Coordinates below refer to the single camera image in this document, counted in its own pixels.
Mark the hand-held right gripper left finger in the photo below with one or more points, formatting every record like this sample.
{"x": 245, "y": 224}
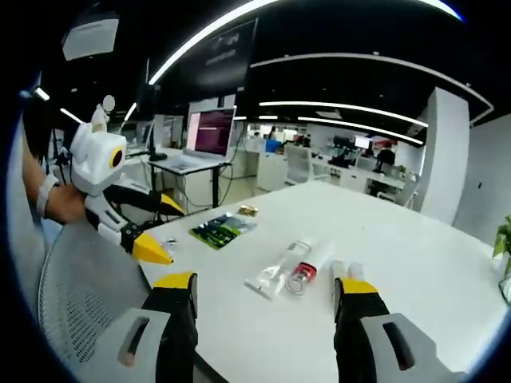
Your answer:
{"x": 175, "y": 315}

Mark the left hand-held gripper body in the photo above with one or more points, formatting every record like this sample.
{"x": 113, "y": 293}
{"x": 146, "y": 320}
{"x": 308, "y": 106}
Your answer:
{"x": 93, "y": 159}

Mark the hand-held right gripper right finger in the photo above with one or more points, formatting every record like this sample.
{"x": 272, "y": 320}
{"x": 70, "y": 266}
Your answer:
{"x": 359, "y": 319}

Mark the small white skincare bottle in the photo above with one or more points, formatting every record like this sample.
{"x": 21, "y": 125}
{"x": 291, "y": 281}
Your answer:
{"x": 337, "y": 269}
{"x": 355, "y": 270}

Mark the person's left hand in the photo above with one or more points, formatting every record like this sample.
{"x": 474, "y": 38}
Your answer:
{"x": 68, "y": 205}

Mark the small clear glass item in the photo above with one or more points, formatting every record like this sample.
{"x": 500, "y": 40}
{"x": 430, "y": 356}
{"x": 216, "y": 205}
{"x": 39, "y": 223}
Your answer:
{"x": 169, "y": 245}

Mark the black desk lamp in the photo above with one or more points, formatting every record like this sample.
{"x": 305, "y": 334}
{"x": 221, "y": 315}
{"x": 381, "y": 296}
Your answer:
{"x": 153, "y": 147}

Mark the white standing desk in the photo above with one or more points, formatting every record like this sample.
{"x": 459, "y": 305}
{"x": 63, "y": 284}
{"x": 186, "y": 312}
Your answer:
{"x": 187, "y": 171}

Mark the white wristband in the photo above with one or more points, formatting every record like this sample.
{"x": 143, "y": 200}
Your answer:
{"x": 44, "y": 195}

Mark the green printed packet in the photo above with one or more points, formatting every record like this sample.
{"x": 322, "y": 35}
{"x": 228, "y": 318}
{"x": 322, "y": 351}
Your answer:
{"x": 221, "y": 231}

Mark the grey mesh office chair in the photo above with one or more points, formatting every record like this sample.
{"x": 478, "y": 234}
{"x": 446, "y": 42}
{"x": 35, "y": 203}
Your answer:
{"x": 80, "y": 303}

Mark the silver open laptop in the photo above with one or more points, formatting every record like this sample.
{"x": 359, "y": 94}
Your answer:
{"x": 209, "y": 135}

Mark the small gold packet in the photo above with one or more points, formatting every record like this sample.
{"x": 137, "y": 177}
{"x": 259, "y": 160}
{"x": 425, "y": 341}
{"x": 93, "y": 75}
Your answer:
{"x": 248, "y": 210}

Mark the white ceiling box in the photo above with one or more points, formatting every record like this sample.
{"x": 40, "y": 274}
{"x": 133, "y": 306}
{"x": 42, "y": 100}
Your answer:
{"x": 91, "y": 36}

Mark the large black hanging screen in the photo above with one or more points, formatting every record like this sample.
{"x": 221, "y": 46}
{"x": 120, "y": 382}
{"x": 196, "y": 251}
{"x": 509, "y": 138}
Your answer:
{"x": 219, "y": 60}

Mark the green potted plant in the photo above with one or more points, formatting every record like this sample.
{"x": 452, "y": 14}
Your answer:
{"x": 504, "y": 239}

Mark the white office chair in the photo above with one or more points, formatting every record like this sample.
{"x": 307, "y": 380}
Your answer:
{"x": 299, "y": 163}

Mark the small lit monitor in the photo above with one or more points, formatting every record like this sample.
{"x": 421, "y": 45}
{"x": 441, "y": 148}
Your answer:
{"x": 361, "y": 141}

